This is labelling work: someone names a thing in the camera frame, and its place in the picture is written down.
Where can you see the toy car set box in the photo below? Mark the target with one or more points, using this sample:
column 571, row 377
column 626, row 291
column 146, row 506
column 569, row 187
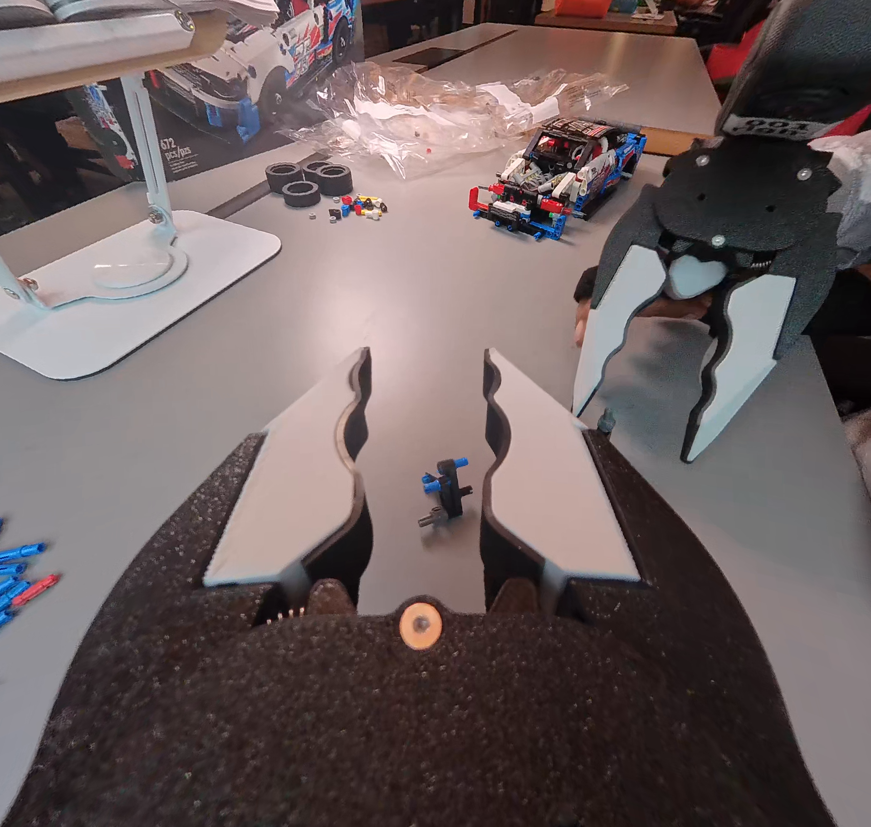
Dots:
column 272, row 57

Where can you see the pile of clear plastic bags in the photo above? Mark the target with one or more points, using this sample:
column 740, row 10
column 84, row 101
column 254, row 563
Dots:
column 408, row 112

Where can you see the toy brick race car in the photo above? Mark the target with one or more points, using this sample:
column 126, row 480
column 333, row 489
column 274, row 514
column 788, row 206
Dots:
column 565, row 173

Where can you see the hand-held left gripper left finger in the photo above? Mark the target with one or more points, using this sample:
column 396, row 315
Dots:
column 286, row 493

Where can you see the white book stand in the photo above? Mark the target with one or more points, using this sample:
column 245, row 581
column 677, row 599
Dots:
column 136, row 275

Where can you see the pile of blue connector pins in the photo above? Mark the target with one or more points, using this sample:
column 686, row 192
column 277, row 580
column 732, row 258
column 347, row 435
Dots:
column 24, row 551

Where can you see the person's right hand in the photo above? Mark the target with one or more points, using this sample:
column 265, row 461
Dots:
column 677, row 308

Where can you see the black brick piece blue pins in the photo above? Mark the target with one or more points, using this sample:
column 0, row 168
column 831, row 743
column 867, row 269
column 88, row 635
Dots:
column 449, row 486

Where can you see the pile of small loose bricks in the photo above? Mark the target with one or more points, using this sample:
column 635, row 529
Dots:
column 347, row 204

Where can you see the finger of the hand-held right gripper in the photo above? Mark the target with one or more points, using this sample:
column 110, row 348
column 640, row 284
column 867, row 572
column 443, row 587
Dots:
column 748, row 350
column 612, row 309

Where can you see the person's right forearm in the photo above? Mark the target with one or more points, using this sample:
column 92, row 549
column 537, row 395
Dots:
column 850, row 228

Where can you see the dark grey axle piece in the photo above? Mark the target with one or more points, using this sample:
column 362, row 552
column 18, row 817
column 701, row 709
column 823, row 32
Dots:
column 605, row 422

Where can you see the person's pale patterned sweatshirt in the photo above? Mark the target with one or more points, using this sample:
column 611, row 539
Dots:
column 861, row 446

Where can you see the red fabric bag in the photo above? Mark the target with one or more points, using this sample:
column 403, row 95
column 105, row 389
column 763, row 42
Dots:
column 731, row 64

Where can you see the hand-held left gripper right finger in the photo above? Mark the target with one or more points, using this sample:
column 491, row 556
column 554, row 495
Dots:
column 565, row 493

